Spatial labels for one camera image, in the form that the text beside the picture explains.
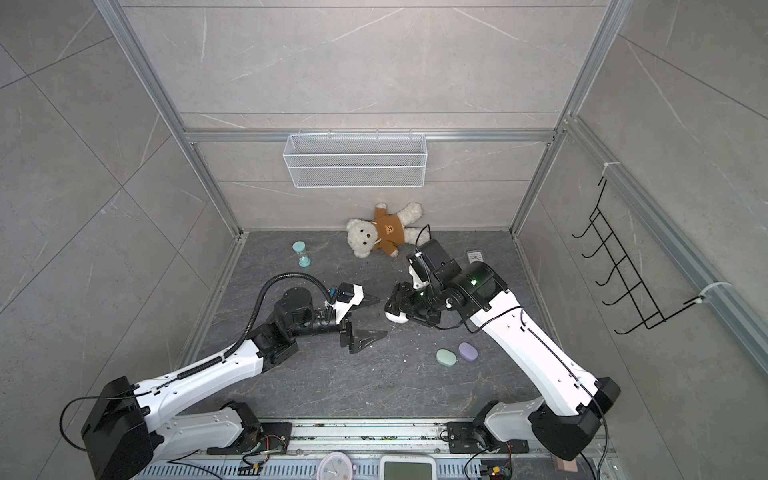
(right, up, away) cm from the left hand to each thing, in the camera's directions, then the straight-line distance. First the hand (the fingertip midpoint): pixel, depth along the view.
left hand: (382, 310), depth 66 cm
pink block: (+43, -37, +2) cm, 57 cm away
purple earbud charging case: (+25, -16, +20) cm, 36 cm away
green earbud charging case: (+18, -17, +19) cm, 32 cm away
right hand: (+3, 0, +1) cm, 3 cm away
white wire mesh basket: (-10, +45, +35) cm, 58 cm away
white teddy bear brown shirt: (+1, +21, +44) cm, 49 cm away
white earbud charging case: (+4, -2, 0) cm, 5 cm away
